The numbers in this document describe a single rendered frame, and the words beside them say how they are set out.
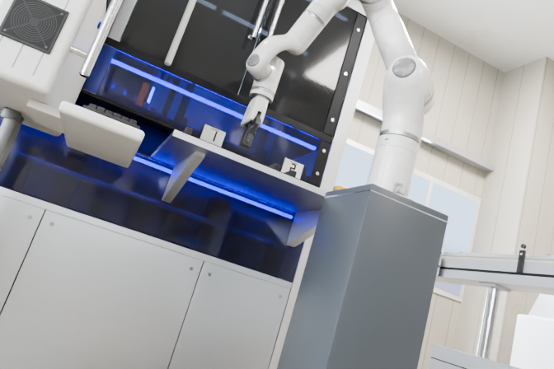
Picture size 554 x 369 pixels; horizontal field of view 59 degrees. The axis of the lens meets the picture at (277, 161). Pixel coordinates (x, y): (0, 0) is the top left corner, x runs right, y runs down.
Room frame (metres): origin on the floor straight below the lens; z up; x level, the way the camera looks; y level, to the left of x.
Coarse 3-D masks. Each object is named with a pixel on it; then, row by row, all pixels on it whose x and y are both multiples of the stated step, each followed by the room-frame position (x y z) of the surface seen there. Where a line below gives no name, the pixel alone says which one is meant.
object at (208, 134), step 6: (204, 126) 1.74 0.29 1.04; (210, 126) 1.75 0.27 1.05; (204, 132) 1.75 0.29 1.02; (210, 132) 1.75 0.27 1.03; (222, 132) 1.77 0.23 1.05; (204, 138) 1.75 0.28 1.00; (210, 138) 1.76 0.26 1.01; (216, 138) 1.76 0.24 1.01; (222, 138) 1.77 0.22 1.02; (216, 144) 1.76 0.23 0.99
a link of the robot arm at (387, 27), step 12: (384, 0) 1.40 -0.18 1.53; (372, 12) 1.45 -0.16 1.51; (384, 12) 1.43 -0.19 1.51; (396, 12) 1.43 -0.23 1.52; (372, 24) 1.45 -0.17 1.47; (384, 24) 1.35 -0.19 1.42; (396, 24) 1.34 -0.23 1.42; (384, 36) 1.35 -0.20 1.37; (396, 36) 1.33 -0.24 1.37; (408, 36) 1.35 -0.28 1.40; (384, 48) 1.36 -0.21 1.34; (396, 48) 1.34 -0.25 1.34; (408, 48) 1.34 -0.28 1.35; (384, 60) 1.38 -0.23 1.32; (432, 96) 1.32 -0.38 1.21
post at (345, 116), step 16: (368, 32) 1.92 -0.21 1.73; (368, 48) 1.92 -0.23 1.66; (352, 80) 1.91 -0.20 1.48; (352, 96) 1.92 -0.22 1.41; (352, 112) 1.93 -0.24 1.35; (336, 128) 1.91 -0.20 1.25; (336, 144) 1.92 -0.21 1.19; (336, 160) 1.92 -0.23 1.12; (304, 256) 1.92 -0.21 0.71; (288, 304) 1.91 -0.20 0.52; (288, 320) 1.92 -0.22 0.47; (272, 368) 1.91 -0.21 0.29
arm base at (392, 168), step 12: (384, 144) 1.29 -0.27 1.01; (396, 144) 1.28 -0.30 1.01; (408, 144) 1.27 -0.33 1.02; (384, 156) 1.29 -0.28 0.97; (396, 156) 1.27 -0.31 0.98; (408, 156) 1.28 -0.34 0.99; (372, 168) 1.32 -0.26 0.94; (384, 168) 1.28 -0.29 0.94; (396, 168) 1.27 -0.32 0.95; (408, 168) 1.28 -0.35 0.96; (372, 180) 1.30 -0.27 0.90; (384, 180) 1.28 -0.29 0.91; (396, 180) 1.27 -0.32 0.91; (408, 180) 1.29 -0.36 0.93; (396, 192) 1.27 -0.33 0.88; (408, 192) 1.30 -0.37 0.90
